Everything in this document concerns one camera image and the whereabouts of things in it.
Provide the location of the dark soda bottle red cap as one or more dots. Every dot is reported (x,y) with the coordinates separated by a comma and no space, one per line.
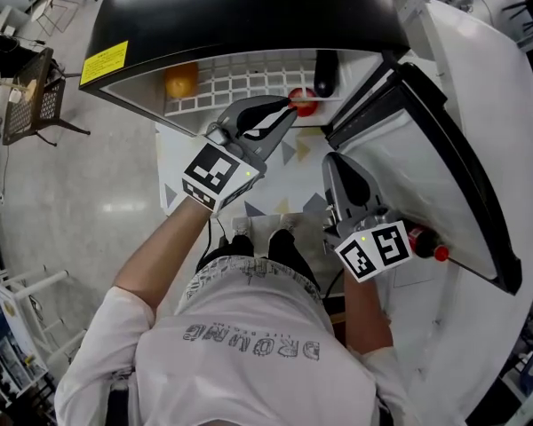
(426,243)

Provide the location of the person's right grey shoe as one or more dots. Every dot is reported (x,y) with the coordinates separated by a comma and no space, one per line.
(288,225)

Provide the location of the red apple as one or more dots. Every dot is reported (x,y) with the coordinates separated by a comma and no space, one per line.
(306,109)

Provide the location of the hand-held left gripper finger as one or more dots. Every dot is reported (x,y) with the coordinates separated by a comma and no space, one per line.
(244,105)
(271,136)

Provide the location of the yellow warning sticker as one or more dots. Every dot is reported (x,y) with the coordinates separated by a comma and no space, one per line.
(104,62)

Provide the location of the glossy dark eggplant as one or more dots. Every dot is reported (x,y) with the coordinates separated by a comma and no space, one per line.
(325,76)

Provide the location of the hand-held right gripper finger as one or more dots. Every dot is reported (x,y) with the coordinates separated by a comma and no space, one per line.
(331,180)
(357,189)

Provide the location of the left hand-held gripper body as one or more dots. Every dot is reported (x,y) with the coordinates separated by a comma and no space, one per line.
(213,171)

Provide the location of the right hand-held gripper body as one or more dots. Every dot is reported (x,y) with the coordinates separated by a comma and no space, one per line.
(373,251)

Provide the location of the person's left forearm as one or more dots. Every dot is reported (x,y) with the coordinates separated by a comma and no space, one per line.
(160,246)

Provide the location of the white rack shelf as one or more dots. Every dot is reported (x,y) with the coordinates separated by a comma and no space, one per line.
(22,309)

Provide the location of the person's left grey shoe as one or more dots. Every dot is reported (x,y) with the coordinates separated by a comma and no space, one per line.
(242,229)

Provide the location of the triangle patterned tablecloth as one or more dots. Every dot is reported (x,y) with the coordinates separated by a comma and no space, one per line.
(271,189)

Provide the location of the person's right forearm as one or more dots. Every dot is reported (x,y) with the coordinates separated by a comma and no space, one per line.
(364,313)

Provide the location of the person's black trousers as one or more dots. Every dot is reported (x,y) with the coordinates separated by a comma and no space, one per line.
(284,251)

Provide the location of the orange fruit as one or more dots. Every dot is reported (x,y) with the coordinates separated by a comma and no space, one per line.
(182,80)

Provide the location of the black mini fridge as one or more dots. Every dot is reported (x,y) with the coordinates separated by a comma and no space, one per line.
(248,11)

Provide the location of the person's white printed shirt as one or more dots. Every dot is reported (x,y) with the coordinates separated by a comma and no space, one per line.
(248,362)

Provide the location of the person's grey shoe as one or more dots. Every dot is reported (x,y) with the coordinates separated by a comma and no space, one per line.
(242,229)
(288,225)

